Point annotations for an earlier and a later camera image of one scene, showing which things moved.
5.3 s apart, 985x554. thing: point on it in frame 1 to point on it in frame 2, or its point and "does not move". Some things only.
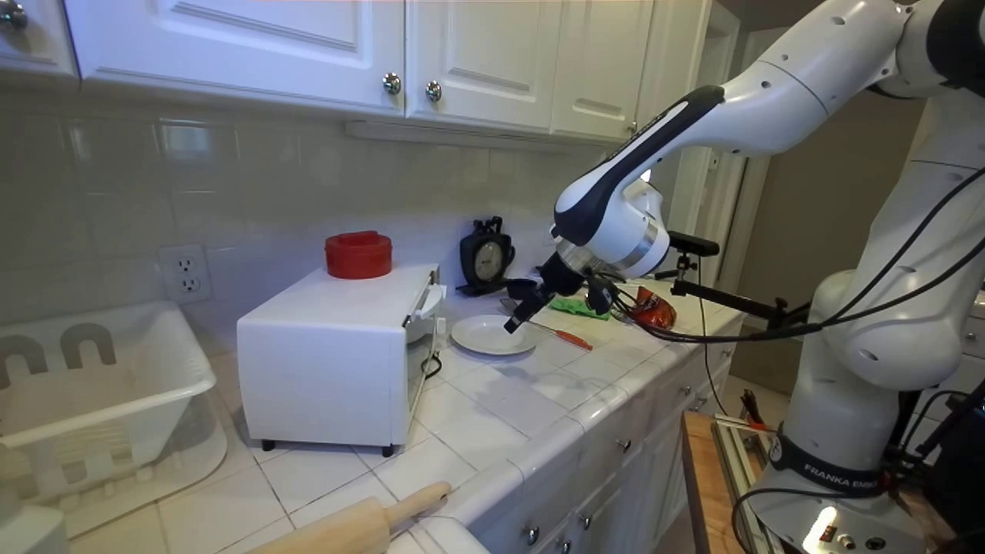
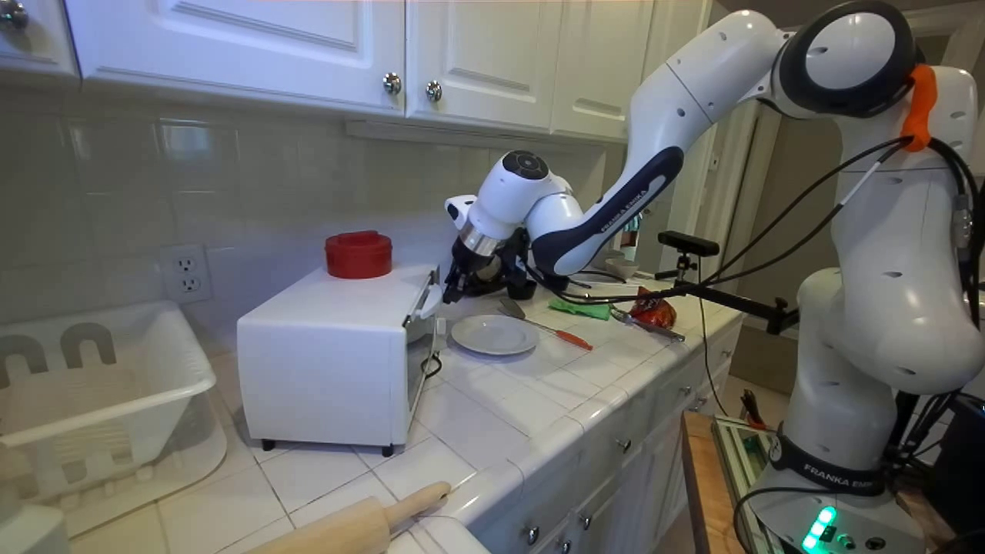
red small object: (655, 309) does not move
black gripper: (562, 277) to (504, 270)
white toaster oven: (339, 363) does not move
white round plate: (489, 335) does not move
